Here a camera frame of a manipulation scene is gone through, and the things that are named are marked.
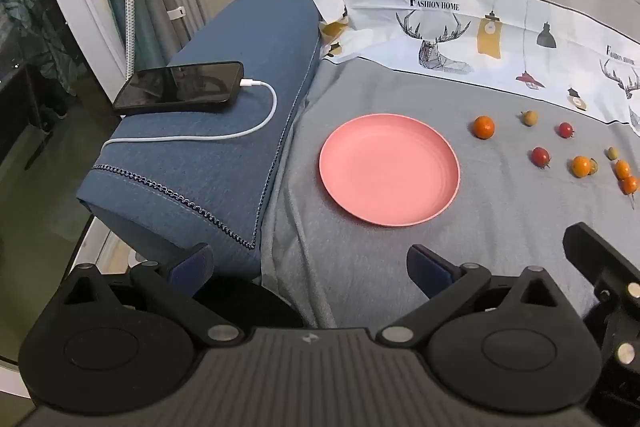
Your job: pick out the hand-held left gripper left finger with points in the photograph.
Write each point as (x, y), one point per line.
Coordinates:
(192, 264)

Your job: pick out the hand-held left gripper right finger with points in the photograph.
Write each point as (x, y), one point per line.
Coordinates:
(430, 269)

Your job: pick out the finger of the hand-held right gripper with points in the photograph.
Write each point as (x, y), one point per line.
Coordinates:
(595, 252)

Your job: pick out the small tangerine with stem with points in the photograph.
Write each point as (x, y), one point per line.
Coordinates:
(629, 183)

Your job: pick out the yellow-orange small fruit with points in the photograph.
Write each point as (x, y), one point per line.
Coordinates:
(581, 166)

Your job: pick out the small green round fruit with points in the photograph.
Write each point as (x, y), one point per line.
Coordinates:
(612, 153)

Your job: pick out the pink plate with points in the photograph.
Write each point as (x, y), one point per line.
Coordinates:
(390, 169)

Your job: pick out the red cherry tomato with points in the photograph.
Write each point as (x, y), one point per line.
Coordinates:
(540, 156)
(566, 130)

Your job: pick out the tan longan with stem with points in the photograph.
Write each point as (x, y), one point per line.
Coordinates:
(530, 118)

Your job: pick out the grey bed sheet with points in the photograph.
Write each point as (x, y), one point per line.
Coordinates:
(500, 232)

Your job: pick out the blue denim cushion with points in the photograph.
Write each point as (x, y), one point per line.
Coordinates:
(215, 177)

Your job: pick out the black smartphone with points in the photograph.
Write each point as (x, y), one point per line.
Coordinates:
(175, 84)

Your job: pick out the white deer print cloth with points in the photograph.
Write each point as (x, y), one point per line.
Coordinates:
(550, 7)

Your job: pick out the white curtain clip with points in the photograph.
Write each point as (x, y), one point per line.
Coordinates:
(176, 12)

